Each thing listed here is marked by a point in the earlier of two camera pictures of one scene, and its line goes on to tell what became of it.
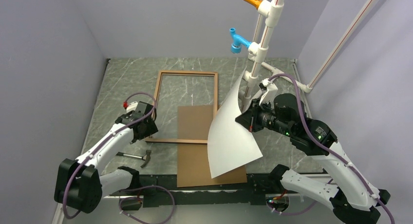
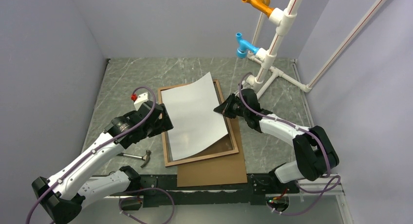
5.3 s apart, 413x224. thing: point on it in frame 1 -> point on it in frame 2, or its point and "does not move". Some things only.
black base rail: x=162 y=191 does not move
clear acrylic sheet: x=185 y=108 -> x=224 y=144
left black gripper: x=151 y=129 does not move
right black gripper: x=249 y=119 -> x=224 y=109
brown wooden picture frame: x=177 y=72 -> x=224 y=146
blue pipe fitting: x=236 y=46 -> x=243 y=46
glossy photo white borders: x=231 y=144 -> x=196 y=124
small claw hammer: x=145 y=157 does not move
